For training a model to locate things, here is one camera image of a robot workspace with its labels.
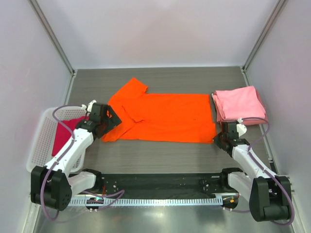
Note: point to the light pink shirt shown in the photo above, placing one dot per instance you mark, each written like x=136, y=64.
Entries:
x=240, y=104

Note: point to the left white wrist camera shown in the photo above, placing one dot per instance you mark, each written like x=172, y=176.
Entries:
x=88, y=107

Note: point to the slotted cable duct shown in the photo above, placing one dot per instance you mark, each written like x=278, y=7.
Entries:
x=96, y=202

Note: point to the aluminium frame post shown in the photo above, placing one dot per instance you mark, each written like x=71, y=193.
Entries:
x=280, y=4
x=49, y=31

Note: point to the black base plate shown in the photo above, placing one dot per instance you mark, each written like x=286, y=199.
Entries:
x=166, y=186

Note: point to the salmon pink shirt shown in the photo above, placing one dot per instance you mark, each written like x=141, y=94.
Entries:
x=255, y=121

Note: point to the white plastic basket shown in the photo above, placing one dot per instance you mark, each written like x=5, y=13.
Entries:
x=41, y=151

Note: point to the magenta t shirt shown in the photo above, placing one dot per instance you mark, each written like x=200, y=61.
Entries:
x=63, y=135

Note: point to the right aluminium frame post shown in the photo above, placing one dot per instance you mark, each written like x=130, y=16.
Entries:
x=280, y=4

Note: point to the left aluminium frame post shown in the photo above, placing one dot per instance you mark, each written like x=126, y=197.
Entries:
x=49, y=31

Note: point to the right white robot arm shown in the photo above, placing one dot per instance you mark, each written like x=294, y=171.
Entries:
x=269, y=195

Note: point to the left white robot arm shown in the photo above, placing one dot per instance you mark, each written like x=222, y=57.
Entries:
x=51, y=184

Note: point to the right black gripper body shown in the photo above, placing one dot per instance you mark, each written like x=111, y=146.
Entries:
x=223, y=137

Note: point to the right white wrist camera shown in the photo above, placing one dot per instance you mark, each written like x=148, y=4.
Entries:
x=241, y=128

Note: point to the orange t shirt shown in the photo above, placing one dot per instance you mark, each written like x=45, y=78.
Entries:
x=172, y=117

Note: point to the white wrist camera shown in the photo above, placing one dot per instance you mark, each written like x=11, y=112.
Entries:
x=241, y=128
x=88, y=107

